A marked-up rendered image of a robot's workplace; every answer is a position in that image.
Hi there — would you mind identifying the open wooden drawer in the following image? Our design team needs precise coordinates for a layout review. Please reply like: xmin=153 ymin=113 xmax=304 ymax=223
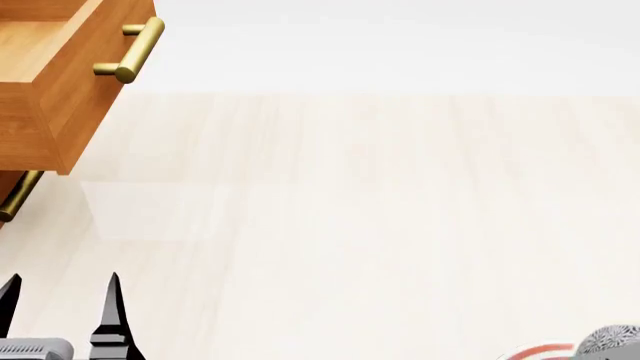
xmin=0 ymin=0 xmax=160 ymax=177

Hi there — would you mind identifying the white plate with red rings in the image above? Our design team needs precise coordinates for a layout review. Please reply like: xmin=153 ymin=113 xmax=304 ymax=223
xmin=492 ymin=341 xmax=582 ymax=360

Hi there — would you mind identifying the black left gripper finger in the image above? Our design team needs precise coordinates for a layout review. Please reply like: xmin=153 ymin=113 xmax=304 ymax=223
xmin=0 ymin=273 xmax=23 ymax=339
xmin=88 ymin=270 xmax=147 ymax=360

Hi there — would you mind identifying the wooden cabinet body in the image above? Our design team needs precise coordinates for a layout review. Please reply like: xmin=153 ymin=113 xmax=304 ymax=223
xmin=0 ymin=168 xmax=27 ymax=231

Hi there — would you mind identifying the brass bar drawer handle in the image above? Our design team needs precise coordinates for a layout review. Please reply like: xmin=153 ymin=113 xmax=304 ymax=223
xmin=92 ymin=16 xmax=166 ymax=85
xmin=0 ymin=169 xmax=46 ymax=223

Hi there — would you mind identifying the grey ribbed camera box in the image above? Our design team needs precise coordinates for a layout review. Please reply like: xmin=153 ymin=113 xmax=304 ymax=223
xmin=0 ymin=336 xmax=76 ymax=360

